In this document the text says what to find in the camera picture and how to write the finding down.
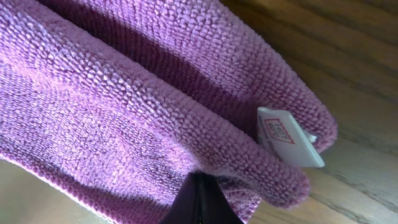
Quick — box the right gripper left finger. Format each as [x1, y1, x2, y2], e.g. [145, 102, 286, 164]
[159, 173, 200, 224]

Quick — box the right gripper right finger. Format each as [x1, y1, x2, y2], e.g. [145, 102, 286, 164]
[198, 173, 243, 224]

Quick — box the purple microfiber cloth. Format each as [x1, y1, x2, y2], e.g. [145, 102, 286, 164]
[1, 0, 337, 223]

